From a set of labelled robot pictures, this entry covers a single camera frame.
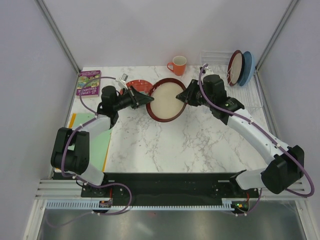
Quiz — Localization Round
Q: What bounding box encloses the red teal floral plate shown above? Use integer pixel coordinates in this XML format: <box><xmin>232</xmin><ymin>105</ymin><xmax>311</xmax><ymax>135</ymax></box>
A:
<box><xmin>125</xmin><ymin>79</ymin><xmax>153</xmax><ymax>95</ymax></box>

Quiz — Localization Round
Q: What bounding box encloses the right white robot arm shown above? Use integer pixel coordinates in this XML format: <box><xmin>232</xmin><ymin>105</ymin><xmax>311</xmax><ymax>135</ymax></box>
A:
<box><xmin>176</xmin><ymin>74</ymin><xmax>305</xmax><ymax>197</ymax></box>

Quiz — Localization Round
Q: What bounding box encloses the white slotted cable duct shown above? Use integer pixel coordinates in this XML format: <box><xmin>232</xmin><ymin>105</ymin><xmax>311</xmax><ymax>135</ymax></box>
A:
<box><xmin>45</xmin><ymin>199</ymin><xmax>247</xmax><ymax>211</ymax></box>

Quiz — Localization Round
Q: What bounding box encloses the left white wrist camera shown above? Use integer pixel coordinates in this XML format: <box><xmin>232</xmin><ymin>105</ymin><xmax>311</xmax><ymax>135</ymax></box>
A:
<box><xmin>117</xmin><ymin>73</ymin><xmax>129</xmax><ymax>89</ymax></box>

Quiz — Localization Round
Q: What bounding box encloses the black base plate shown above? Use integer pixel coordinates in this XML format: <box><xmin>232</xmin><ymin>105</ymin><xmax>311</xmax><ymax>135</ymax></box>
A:
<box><xmin>81</xmin><ymin>172</ymin><xmax>259</xmax><ymax>206</ymax></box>

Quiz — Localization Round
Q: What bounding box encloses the dark red cream plate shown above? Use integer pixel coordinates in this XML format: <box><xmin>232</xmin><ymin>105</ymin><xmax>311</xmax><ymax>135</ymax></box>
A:
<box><xmin>146</xmin><ymin>78</ymin><xmax>187</xmax><ymax>123</ymax></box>

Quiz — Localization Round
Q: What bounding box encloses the purple book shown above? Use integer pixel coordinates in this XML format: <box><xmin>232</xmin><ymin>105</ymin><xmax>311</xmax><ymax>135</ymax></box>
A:
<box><xmin>76</xmin><ymin>70</ymin><xmax>102</xmax><ymax>98</ymax></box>

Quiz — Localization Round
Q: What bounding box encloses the orange mug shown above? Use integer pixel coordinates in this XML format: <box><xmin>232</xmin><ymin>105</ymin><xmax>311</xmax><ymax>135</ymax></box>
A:
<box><xmin>166</xmin><ymin>55</ymin><xmax>187</xmax><ymax>76</ymax></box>

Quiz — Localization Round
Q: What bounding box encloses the blue plate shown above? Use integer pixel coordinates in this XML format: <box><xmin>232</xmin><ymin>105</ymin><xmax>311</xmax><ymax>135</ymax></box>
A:
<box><xmin>238</xmin><ymin>51</ymin><xmax>256</xmax><ymax>87</ymax></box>

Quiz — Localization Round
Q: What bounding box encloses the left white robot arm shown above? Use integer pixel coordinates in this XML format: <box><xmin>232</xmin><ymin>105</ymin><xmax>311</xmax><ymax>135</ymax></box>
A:
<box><xmin>50</xmin><ymin>85</ymin><xmax>154</xmax><ymax>197</ymax></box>

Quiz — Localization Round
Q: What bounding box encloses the white wire dish rack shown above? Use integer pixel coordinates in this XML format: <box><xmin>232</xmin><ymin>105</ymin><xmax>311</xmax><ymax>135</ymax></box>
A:
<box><xmin>200</xmin><ymin>50</ymin><xmax>264</xmax><ymax>110</ymax></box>

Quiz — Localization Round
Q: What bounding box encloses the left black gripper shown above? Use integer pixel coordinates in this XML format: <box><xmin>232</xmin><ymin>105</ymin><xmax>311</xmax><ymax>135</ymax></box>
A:
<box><xmin>113</xmin><ymin>85</ymin><xmax>154</xmax><ymax>112</ymax></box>

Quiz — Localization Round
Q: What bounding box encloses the aluminium rail frame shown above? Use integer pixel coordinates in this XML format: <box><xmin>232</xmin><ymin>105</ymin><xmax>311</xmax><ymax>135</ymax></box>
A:
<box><xmin>35</xmin><ymin>180</ymin><xmax>306</xmax><ymax>201</ymax></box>

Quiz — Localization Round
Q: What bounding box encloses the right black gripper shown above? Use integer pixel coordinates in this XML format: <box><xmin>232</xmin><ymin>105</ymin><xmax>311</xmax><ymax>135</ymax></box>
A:
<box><xmin>176</xmin><ymin>79</ymin><xmax>213</xmax><ymax>108</ymax></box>

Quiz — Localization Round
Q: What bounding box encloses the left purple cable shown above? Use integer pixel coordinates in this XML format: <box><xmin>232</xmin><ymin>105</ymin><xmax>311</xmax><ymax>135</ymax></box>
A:
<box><xmin>60</xmin><ymin>75</ymin><xmax>132</xmax><ymax>221</ymax></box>

